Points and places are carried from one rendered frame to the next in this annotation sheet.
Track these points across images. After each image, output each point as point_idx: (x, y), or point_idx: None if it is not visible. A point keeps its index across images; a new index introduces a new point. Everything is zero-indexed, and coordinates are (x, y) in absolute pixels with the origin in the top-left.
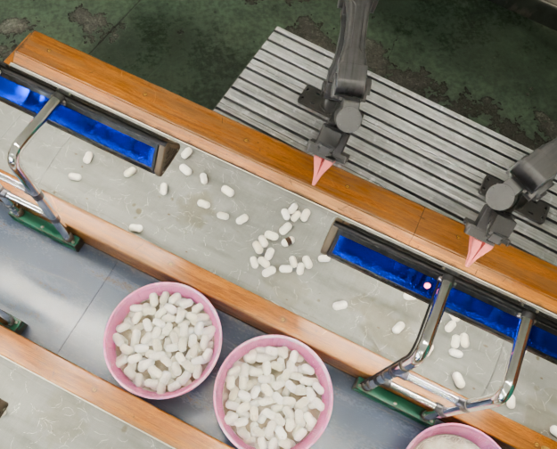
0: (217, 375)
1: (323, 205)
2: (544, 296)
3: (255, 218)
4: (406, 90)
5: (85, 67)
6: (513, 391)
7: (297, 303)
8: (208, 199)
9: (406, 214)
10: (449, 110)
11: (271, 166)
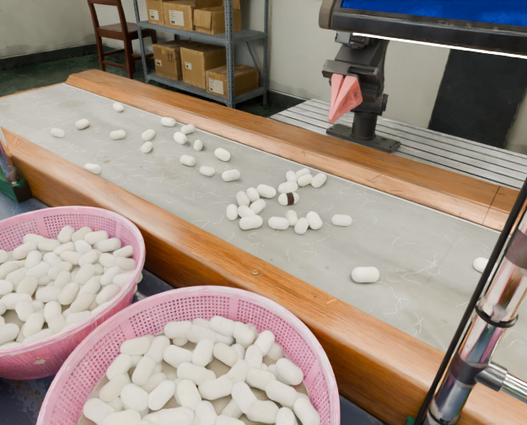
0: (92, 332)
1: (345, 178)
2: None
3: (249, 180)
4: (449, 135)
5: (121, 83)
6: None
7: (287, 266)
8: (196, 161)
9: (472, 188)
10: (506, 150)
11: (282, 139)
